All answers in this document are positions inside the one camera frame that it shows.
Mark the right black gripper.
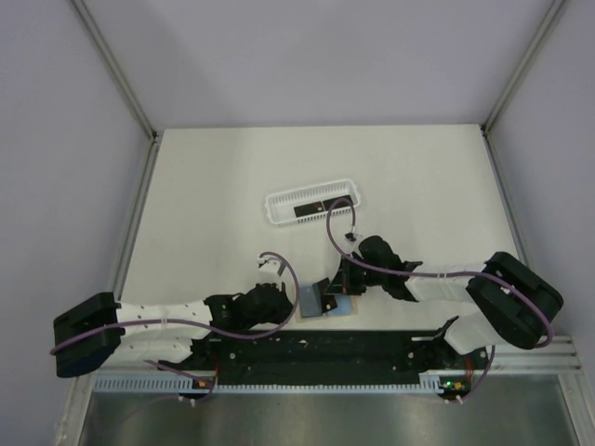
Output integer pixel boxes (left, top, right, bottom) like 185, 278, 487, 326
326, 253, 387, 295

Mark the black VIP card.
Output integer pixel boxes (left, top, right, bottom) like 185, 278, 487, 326
299, 283, 322, 319
313, 278, 338, 314

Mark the beige card holder wallet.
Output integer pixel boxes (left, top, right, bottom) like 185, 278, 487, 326
298, 281, 357, 321

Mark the white plastic basket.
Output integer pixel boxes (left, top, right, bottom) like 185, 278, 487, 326
264, 178, 362, 227

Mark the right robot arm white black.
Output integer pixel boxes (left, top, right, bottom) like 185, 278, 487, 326
325, 235, 563, 368

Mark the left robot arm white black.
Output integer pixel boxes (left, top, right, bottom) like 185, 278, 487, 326
50, 282, 300, 378

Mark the black card in basket right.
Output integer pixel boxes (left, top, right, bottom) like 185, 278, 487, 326
322, 195, 353, 212

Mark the black card in basket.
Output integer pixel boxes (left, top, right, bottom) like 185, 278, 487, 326
322, 195, 353, 212
294, 202, 324, 218

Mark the black card in basket left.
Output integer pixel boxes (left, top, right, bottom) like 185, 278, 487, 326
294, 202, 324, 218

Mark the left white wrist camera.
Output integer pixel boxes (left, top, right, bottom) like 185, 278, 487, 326
258, 257, 285, 283

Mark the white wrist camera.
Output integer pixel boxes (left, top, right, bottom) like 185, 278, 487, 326
258, 257, 285, 283
344, 228, 363, 243

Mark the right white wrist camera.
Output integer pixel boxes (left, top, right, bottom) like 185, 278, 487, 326
344, 228, 363, 243

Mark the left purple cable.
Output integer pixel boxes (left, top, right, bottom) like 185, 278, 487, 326
48, 251, 301, 403

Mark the purple cable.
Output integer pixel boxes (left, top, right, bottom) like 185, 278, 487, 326
48, 251, 301, 403
324, 197, 555, 403

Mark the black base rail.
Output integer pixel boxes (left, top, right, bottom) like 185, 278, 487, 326
159, 330, 489, 386

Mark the white slotted cable duct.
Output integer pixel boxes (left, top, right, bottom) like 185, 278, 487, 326
92, 373, 445, 396

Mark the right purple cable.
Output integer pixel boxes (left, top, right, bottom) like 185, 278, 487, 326
324, 197, 555, 403

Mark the left aluminium frame post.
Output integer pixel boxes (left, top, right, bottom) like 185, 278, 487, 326
70, 0, 159, 142

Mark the aluminium frame post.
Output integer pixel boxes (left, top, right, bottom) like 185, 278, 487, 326
70, 0, 159, 142
481, 0, 571, 138

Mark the right aluminium frame post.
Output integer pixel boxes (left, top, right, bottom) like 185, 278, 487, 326
481, 0, 571, 138

